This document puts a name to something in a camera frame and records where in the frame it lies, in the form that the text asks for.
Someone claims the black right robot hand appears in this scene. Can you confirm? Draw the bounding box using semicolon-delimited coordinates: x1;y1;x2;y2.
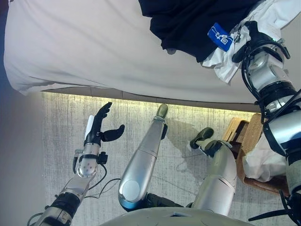
231;20;285;64

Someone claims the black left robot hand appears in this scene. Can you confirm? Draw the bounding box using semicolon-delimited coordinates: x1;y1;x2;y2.
83;101;125;146

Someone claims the white garment with black trim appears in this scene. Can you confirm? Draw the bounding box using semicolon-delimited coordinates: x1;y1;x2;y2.
202;0;301;84

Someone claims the beige shirt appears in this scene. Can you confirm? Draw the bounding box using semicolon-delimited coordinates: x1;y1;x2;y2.
242;134;289;183

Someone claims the tan upholstered bed base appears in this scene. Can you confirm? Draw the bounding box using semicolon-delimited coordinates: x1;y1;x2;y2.
40;86;261;111

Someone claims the bed with beige sheet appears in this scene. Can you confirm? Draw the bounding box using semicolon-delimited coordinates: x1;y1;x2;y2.
3;0;301;104

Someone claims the brown wicker basket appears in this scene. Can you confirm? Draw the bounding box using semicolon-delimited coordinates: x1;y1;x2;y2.
222;113;290;196

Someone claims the blue hang tag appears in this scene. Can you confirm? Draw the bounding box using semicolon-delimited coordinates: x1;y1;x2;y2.
207;22;236;52

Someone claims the silver left robot leg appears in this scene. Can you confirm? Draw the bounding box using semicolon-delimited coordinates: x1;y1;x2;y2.
117;103;169;211

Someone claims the silver robot leg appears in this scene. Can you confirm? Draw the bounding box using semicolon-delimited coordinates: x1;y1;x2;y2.
189;127;238;216
117;103;169;211

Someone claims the grey robot torso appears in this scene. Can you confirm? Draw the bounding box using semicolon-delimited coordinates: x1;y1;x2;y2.
98;207;254;226

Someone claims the silver right robot leg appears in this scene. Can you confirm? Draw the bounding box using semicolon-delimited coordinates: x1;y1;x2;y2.
189;127;238;216

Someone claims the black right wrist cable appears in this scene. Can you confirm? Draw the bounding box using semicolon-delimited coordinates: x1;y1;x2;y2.
241;41;301;226

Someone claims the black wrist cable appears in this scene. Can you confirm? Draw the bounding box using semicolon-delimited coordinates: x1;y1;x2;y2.
88;163;122;198
241;41;301;226

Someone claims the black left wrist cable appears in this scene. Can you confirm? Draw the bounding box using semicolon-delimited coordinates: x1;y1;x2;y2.
88;163;122;198

